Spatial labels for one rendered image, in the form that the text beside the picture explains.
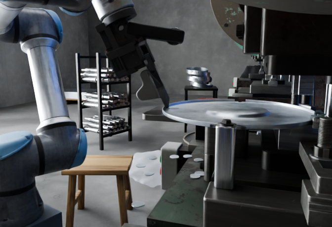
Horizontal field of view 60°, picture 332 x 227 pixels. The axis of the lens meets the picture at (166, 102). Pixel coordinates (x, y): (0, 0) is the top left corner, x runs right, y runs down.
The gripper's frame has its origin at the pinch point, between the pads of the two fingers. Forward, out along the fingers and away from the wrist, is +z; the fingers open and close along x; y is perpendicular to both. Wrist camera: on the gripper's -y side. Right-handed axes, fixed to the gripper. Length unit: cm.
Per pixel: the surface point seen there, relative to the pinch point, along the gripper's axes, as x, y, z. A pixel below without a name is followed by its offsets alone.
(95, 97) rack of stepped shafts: -232, 74, 0
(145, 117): 5.8, 5.2, 0.3
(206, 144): 7.4, -3.5, 9.6
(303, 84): 10.3, -23.1, 5.6
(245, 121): 13.3, -10.9, 6.6
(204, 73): -285, -43, 28
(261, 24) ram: 10.4, -20.0, -7.0
